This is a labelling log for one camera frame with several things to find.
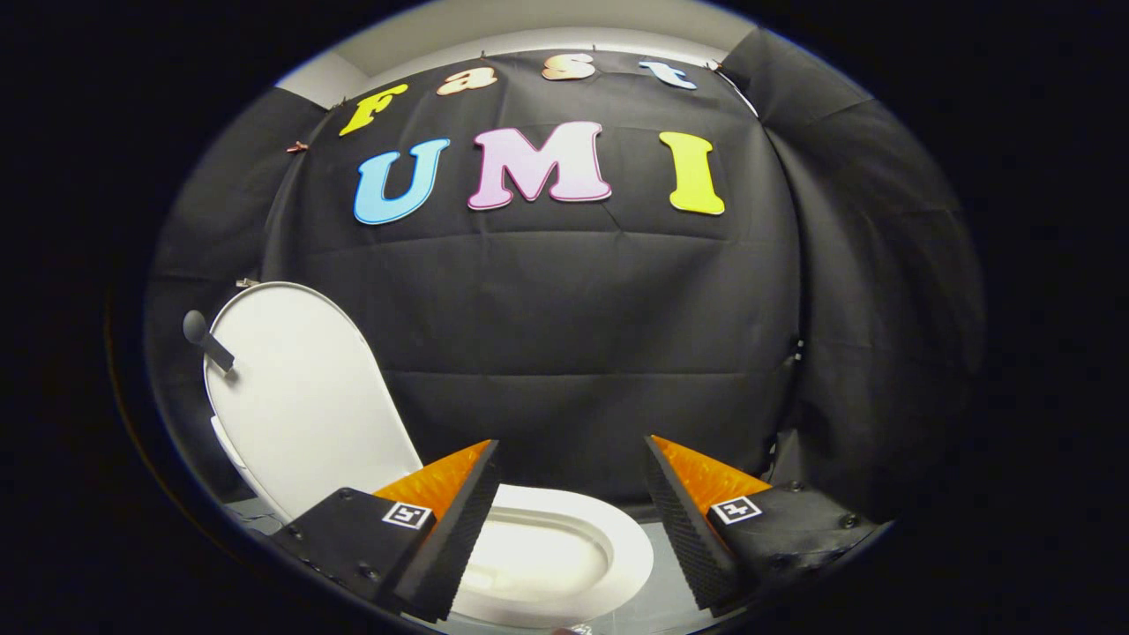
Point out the black backdrop cloth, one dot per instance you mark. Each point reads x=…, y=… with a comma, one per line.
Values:
x=600, y=300

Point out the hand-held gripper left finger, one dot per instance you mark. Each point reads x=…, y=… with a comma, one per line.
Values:
x=459, y=529

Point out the white toilet seat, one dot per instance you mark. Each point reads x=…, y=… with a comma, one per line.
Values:
x=631, y=551

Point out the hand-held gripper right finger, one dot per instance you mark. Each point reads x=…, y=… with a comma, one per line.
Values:
x=688, y=529

